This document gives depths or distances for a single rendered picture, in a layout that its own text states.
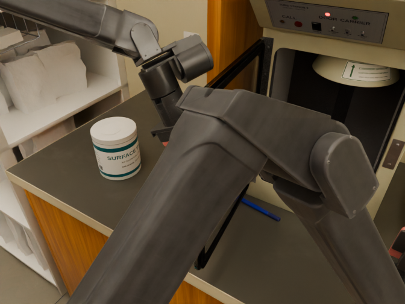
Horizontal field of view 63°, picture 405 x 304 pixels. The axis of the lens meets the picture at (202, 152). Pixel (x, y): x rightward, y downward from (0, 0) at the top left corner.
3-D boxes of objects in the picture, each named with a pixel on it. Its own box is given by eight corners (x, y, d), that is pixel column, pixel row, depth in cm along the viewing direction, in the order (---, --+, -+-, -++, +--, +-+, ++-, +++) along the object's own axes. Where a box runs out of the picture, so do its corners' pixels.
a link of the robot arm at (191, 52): (120, 39, 59) (126, 28, 51) (175, 14, 62) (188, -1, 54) (152, 99, 63) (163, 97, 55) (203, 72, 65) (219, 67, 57)
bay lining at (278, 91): (289, 134, 106) (310, 19, 85) (376, 160, 95) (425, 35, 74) (258, 177, 89) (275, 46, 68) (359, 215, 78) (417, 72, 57)
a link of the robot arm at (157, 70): (132, 68, 58) (139, 68, 53) (165, 51, 60) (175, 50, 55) (149, 103, 61) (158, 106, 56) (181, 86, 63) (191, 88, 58)
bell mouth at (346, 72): (324, 50, 81) (329, 28, 78) (404, 64, 74) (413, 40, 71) (301, 75, 69) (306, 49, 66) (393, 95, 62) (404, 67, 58)
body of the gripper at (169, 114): (170, 123, 67) (154, 90, 64) (211, 115, 61) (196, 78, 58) (152, 140, 62) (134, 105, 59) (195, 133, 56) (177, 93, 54)
